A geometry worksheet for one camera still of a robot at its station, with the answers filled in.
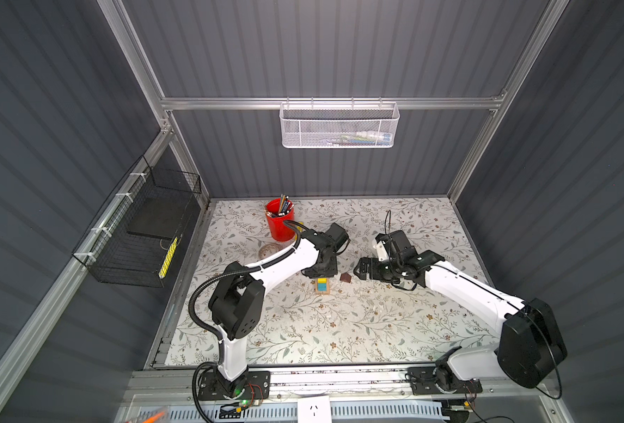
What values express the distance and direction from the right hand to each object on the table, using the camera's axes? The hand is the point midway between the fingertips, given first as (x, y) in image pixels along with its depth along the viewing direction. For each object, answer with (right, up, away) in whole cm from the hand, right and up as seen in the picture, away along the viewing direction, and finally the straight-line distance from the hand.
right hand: (367, 273), depth 85 cm
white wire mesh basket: (-6, +63, +39) cm, 74 cm away
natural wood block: (-13, -8, +7) cm, 16 cm away
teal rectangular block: (-15, -5, +5) cm, 16 cm away
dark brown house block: (-6, -3, +9) cm, 12 cm away
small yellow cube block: (-15, -3, +4) cm, 16 cm away
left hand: (-13, 0, +3) cm, 13 cm away
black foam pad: (-62, +18, -11) cm, 66 cm away
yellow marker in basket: (-56, +7, -16) cm, 59 cm away
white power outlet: (-17, -32, -18) cm, 40 cm away
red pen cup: (-32, +21, +17) cm, 42 cm away
